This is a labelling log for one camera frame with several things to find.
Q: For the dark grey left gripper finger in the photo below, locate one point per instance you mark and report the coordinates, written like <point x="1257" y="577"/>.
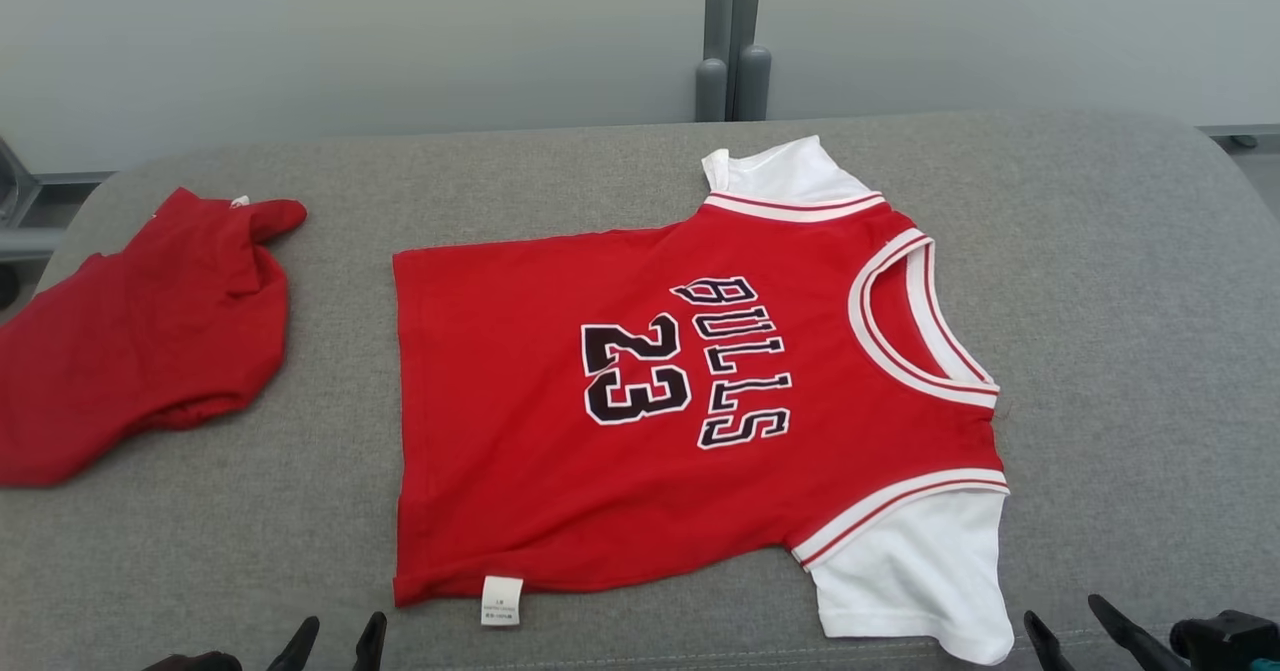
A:
<point x="297" y="649"/>
<point x="371" y="646"/>

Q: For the black caster wheel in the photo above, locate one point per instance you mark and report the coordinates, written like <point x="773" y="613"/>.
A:
<point x="7" y="286"/>

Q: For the grey fabric sofa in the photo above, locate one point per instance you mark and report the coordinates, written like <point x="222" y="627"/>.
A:
<point x="1120" y="351"/>

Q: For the red shorts with white panels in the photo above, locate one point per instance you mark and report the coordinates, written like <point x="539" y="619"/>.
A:
<point x="140" y="351"/>

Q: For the red Bulls 23 jersey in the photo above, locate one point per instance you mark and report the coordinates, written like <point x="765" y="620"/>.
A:
<point x="520" y="491"/>

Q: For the grey metal cart frame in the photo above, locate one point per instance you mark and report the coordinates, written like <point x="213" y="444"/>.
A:
<point x="20" y="191"/>

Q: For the grey partition base foot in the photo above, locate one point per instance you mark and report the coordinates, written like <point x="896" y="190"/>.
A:
<point x="1240" y="133"/>

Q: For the grey metal partition post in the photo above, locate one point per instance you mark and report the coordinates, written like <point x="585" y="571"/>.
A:
<point x="718" y="11"/>

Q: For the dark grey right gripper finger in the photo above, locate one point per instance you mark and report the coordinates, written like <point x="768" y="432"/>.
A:
<point x="1135" y="646"/>
<point x="1047" y="649"/>

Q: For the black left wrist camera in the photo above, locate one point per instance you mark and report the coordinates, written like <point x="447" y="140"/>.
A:
<point x="195" y="663"/>

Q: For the dark right wrist camera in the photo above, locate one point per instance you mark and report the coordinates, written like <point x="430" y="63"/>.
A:
<point x="1225" y="641"/>

